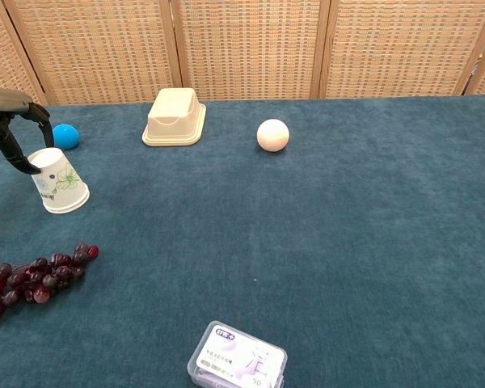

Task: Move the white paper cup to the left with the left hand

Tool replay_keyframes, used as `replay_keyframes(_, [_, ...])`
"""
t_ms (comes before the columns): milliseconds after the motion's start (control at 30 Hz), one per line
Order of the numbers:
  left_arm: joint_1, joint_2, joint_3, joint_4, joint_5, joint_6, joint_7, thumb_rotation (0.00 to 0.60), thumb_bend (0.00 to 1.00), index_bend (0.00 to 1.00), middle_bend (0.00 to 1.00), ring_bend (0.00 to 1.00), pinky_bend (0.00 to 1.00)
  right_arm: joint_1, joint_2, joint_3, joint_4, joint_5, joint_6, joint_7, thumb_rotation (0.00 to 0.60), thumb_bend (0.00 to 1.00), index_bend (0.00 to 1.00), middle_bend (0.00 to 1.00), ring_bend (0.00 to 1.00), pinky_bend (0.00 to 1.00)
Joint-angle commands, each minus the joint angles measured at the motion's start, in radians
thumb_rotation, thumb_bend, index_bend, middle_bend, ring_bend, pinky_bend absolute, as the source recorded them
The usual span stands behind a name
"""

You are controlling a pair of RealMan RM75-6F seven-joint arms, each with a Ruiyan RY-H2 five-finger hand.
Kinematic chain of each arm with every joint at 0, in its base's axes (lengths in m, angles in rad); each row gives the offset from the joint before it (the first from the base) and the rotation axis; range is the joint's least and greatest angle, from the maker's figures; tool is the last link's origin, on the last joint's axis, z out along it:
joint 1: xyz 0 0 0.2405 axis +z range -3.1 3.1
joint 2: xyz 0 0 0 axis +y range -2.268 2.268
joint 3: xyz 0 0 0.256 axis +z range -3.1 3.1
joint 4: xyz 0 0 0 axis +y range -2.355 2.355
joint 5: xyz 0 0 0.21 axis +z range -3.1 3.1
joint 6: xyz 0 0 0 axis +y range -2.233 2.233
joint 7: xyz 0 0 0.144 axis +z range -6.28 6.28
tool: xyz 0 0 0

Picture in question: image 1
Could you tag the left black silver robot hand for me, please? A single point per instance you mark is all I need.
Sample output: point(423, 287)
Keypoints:
point(6, 101)

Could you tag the white floral paper cup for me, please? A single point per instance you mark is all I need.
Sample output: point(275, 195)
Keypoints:
point(62, 186)

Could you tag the small blue ball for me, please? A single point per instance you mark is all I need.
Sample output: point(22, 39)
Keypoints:
point(68, 136)

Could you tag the beige plastic container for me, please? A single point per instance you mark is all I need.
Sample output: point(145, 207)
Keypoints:
point(174, 117)

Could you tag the dark red grape bunch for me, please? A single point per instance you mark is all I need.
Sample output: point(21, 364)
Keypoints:
point(36, 279)

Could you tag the white ball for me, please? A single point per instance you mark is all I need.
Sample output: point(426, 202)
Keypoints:
point(272, 135)

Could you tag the teal blue table mat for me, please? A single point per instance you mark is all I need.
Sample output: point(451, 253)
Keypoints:
point(287, 242)

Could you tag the clear plastic floss box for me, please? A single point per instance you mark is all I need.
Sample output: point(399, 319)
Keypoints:
point(238, 357)

